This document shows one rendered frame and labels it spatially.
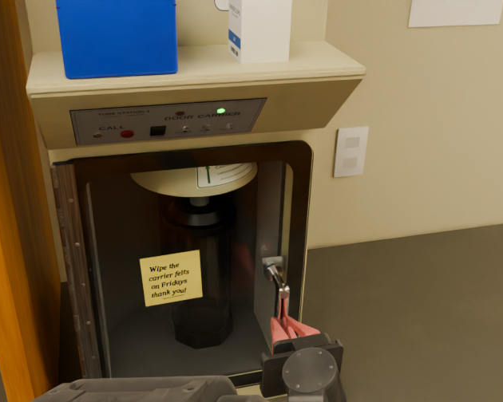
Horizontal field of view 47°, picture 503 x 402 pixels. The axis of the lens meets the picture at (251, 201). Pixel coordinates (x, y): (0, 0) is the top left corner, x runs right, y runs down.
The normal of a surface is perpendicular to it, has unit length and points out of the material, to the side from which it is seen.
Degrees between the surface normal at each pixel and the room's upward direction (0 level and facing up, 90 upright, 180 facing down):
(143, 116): 135
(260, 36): 90
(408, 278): 0
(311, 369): 18
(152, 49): 90
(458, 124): 90
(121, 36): 90
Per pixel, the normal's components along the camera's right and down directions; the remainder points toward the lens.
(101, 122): 0.17, 0.95
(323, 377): -0.26, -0.80
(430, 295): 0.03, -0.88
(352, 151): 0.26, 0.47
